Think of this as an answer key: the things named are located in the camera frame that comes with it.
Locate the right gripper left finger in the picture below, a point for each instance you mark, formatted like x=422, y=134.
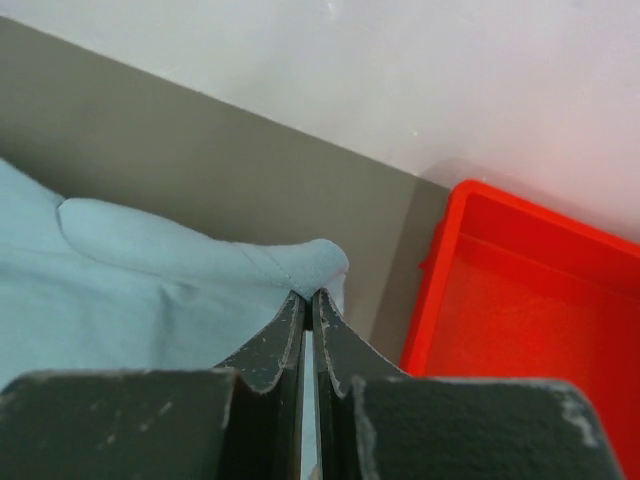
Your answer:
x=240, y=419

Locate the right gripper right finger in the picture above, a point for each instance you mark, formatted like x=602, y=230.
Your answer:
x=376, y=422

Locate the grey-blue t shirt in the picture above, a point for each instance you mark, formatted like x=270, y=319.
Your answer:
x=88, y=284

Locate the red plastic bin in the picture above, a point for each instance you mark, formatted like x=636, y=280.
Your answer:
x=512, y=289

